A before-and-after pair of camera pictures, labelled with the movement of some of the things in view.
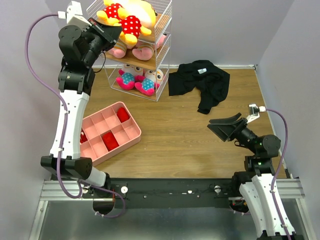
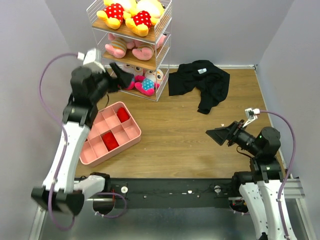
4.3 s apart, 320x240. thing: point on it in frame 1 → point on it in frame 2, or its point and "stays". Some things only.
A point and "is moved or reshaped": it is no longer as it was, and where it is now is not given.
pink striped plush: (145, 51) stays
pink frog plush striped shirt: (119, 49) stays
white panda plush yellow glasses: (151, 81) stays
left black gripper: (109, 34) → (124, 79)
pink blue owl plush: (130, 74) stays
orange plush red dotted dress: (139, 17) is moved or reshaped
